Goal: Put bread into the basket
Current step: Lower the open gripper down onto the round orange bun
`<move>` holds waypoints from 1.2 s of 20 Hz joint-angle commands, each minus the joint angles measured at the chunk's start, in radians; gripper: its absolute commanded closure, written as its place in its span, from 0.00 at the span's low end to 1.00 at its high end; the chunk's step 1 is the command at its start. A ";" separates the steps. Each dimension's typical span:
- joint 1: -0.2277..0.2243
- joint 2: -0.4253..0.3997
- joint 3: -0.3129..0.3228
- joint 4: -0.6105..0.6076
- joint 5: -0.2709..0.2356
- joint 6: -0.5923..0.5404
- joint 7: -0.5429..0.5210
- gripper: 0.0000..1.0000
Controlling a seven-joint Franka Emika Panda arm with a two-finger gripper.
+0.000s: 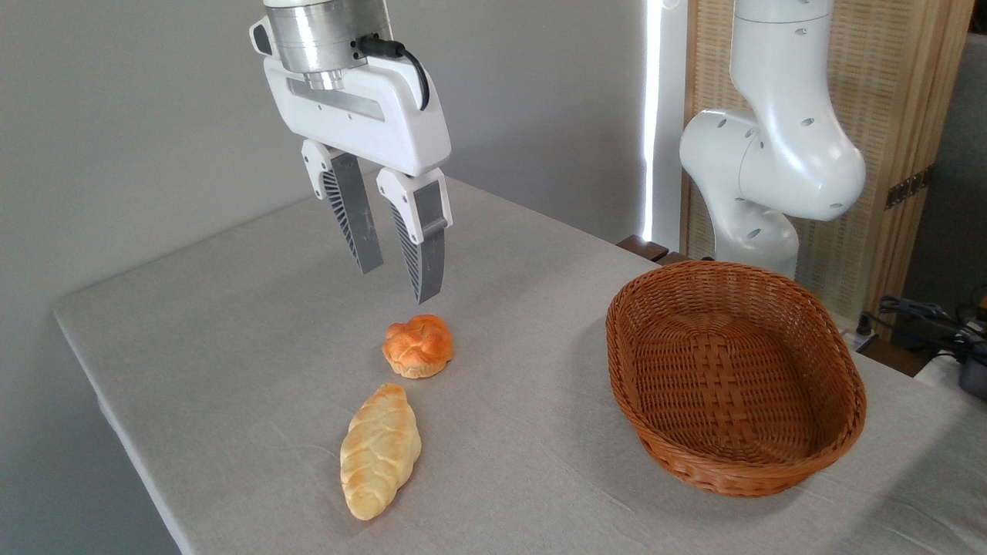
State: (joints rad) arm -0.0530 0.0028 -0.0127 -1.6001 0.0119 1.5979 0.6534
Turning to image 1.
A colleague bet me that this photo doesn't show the dark brown wooden furniture piece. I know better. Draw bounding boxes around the dark brown wooden furniture piece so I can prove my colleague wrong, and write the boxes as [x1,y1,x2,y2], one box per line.
[616,235,689,267]

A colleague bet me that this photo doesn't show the brass screen hinge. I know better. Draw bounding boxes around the brass screen hinge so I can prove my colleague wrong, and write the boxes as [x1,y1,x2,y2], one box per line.
[884,165,935,210]

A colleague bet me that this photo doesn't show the round orange bread bun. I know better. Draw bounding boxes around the round orange bread bun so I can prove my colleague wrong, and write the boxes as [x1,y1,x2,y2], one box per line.
[382,314,454,379]

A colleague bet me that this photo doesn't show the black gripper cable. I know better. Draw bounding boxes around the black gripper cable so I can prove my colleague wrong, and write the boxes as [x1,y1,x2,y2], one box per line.
[355,35,431,112]

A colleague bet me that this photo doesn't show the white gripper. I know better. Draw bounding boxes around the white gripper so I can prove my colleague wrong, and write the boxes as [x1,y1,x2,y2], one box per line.
[264,58,454,304]

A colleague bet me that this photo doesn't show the grey tablecloth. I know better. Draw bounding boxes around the grey tablecloth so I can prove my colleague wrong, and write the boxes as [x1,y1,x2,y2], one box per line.
[52,162,987,555]

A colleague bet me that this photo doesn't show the brown wicker basket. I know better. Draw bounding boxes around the brown wicker basket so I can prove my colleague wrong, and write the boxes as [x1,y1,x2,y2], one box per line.
[605,261,867,498]

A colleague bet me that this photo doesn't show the wooden bamboo folding screen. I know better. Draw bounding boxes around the wooden bamboo folding screen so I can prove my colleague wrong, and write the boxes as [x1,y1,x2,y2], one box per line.
[682,0,976,340]

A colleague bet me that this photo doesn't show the long braided bread loaf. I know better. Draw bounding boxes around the long braided bread loaf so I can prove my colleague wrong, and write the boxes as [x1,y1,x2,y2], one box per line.
[340,383,423,521]

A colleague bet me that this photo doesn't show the dark grey device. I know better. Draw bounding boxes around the dark grey device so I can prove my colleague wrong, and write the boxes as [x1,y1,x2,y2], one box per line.
[958,358,987,402]

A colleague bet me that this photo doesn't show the black cable bundle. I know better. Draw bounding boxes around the black cable bundle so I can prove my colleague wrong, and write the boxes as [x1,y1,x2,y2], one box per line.
[856,295,987,365]

